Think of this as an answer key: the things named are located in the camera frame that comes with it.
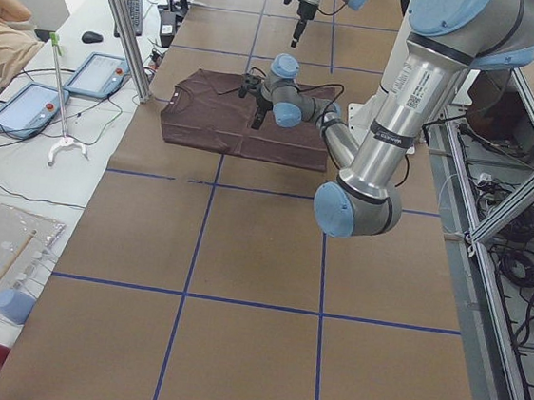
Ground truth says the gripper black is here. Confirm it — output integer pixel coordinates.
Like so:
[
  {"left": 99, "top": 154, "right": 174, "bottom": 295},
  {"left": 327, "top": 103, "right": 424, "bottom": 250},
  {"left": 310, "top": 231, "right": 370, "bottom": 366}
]
[
  {"left": 290, "top": 0, "right": 317, "bottom": 48},
  {"left": 251, "top": 93, "right": 273, "bottom": 130}
]

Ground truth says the black box white label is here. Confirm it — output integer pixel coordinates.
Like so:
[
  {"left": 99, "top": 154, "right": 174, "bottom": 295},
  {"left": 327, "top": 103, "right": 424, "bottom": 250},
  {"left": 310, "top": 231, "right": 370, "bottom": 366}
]
[{"left": 159, "top": 10, "right": 177, "bottom": 48}]

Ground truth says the person in beige shirt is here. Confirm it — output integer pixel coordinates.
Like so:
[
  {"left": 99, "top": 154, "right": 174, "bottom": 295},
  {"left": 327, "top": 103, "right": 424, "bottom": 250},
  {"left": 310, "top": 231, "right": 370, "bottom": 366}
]
[{"left": 0, "top": 0, "right": 44, "bottom": 91}]

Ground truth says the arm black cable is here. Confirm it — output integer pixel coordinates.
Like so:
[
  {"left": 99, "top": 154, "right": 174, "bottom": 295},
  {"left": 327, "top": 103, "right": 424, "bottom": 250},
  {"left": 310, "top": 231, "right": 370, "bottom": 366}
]
[{"left": 290, "top": 79, "right": 347, "bottom": 123}]

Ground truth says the far teach pendant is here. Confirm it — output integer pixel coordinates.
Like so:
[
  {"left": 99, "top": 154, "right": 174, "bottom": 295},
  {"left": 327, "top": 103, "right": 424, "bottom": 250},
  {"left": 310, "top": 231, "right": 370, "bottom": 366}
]
[{"left": 63, "top": 52, "right": 130, "bottom": 100}]

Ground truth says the dark brown t-shirt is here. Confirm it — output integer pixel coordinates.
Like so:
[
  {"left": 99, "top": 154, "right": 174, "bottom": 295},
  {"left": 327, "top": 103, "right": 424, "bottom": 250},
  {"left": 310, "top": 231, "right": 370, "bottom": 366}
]
[{"left": 160, "top": 68, "right": 328, "bottom": 172}]

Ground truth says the teach pendant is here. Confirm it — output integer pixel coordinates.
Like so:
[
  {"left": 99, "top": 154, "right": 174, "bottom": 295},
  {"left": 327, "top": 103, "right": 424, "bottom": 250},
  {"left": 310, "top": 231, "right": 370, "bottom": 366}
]
[
  {"left": 0, "top": 82, "right": 60, "bottom": 140},
  {"left": 63, "top": 52, "right": 130, "bottom": 100}
]

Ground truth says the aluminium frame post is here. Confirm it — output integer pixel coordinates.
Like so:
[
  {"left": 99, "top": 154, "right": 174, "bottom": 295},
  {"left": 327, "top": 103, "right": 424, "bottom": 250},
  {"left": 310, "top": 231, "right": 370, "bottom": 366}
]
[{"left": 107, "top": 0, "right": 151, "bottom": 103}]

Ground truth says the wooden stick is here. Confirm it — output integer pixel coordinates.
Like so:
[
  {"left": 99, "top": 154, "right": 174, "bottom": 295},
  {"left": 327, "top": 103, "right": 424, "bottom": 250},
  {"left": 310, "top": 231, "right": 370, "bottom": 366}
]
[{"left": 0, "top": 230, "right": 37, "bottom": 281}]

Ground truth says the near teach pendant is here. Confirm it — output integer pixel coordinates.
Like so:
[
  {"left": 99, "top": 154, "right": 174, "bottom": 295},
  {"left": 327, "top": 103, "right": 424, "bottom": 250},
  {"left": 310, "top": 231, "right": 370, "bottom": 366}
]
[{"left": 0, "top": 82, "right": 60, "bottom": 140}]

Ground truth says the clear plastic bag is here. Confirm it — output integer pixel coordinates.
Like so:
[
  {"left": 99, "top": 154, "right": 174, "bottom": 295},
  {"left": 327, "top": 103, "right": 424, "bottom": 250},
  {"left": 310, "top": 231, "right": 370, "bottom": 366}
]
[{"left": 0, "top": 204, "right": 66, "bottom": 324}]

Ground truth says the black keyboard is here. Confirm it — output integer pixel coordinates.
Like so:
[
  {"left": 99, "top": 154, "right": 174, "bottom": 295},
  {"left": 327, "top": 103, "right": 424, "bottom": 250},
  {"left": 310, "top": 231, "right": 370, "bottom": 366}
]
[{"left": 124, "top": 0, "right": 143, "bottom": 37}]

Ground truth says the black computer mouse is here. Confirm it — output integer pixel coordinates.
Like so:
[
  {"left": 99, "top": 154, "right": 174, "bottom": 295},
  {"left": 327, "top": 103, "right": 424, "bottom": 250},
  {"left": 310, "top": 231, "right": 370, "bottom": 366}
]
[{"left": 81, "top": 30, "right": 104, "bottom": 44}]

